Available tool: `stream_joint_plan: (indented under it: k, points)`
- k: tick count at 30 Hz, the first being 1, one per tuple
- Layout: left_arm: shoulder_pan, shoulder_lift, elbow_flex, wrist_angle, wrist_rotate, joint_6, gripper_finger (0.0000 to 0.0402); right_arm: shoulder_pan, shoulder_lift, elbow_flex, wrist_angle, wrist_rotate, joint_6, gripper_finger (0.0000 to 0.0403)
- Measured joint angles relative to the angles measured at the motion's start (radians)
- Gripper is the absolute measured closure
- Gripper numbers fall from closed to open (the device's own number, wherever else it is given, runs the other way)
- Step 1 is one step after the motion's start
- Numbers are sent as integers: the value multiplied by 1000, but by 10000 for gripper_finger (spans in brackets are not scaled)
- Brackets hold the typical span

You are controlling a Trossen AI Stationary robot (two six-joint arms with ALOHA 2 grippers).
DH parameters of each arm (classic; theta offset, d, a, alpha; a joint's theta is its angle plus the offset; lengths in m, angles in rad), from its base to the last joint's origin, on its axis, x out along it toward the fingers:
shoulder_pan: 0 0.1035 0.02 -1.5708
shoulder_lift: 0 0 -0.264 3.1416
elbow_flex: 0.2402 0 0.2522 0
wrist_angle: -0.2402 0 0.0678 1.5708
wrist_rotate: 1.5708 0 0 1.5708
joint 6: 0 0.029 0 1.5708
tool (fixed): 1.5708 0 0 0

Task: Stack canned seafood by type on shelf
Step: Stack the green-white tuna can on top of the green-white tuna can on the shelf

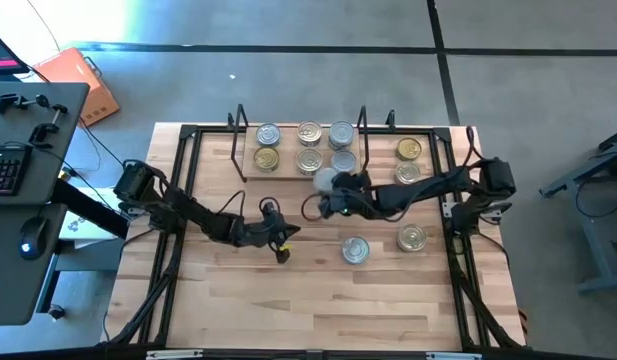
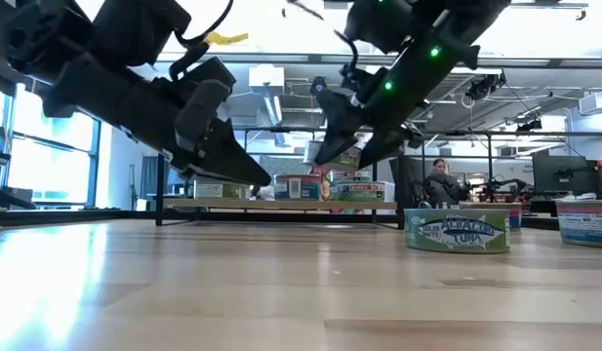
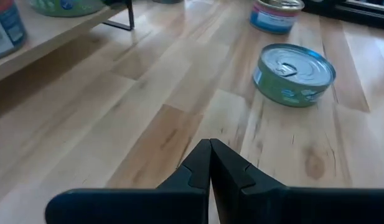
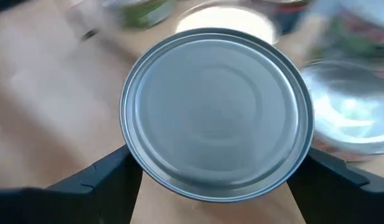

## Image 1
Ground black keyboard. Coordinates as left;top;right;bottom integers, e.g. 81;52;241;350
0;143;33;197

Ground white box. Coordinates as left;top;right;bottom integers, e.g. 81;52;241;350
57;187;129;251

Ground dark desk monitor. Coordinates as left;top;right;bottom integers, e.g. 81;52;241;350
0;25;30;77

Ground black desk clamp mount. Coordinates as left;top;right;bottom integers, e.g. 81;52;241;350
27;103;70;147
0;91;52;115

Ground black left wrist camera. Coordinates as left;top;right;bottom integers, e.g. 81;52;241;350
259;196;283;220

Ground black desk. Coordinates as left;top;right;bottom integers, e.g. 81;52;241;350
0;81;91;326

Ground grey side table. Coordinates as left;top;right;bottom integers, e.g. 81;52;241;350
539;125;617;295

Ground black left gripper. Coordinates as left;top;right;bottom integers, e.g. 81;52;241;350
230;215;302;265

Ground silver table bracket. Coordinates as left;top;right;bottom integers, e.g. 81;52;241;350
425;351;484;360
145;349;205;360

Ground blue pink label tuna can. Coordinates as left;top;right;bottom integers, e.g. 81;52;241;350
296;120;323;147
396;223;428;253
393;160;422;185
295;147;324;176

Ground black aluminium table frame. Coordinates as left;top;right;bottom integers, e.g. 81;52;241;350
103;122;525;360

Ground green label can gold lid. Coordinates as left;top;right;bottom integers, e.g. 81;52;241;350
395;137;424;162
252;146;281;174

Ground black computer mouse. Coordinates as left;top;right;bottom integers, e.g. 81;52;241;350
18;216;49;262

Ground grey clamp bracket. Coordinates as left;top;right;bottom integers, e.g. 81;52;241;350
476;200;513;222

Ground orange equipment case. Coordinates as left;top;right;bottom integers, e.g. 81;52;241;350
31;46;121;127

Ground wooden shelf black metal legs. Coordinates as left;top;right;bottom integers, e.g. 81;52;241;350
230;103;370;184

